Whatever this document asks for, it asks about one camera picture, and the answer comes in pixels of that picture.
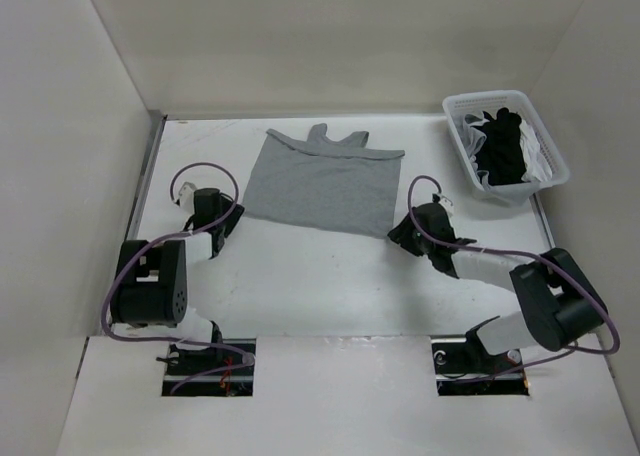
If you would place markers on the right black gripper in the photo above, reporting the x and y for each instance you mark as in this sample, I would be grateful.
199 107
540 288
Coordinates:
401 234

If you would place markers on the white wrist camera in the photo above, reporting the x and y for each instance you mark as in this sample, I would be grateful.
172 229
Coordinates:
445 201
185 197

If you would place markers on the black tank top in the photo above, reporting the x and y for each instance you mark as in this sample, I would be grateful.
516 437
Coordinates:
500 158

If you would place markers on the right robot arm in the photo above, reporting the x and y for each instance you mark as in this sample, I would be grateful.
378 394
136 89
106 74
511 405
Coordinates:
557 303

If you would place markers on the white tank top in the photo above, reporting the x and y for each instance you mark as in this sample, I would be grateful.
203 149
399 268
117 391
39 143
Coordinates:
537 169

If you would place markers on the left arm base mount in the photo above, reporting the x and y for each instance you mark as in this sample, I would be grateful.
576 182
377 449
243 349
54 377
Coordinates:
205 373

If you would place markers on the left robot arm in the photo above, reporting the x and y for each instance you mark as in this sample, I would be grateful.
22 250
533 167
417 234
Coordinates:
148 301

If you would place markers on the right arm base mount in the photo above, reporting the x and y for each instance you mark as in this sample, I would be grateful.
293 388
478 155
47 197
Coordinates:
462 369

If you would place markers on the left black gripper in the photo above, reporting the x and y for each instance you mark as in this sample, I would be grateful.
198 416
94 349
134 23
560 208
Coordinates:
233 218

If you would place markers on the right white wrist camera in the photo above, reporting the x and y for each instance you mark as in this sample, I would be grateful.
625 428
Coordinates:
445 201

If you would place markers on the white plastic basket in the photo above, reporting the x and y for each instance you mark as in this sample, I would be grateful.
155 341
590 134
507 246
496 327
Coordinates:
457 106

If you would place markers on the grey tank top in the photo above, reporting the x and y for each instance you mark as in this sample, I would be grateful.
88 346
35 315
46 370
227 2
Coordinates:
339 186

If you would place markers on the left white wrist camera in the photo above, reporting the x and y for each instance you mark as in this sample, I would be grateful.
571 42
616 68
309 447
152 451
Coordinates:
185 197

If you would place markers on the light grey garment in basket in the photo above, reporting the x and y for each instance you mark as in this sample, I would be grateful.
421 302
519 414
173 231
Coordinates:
473 137

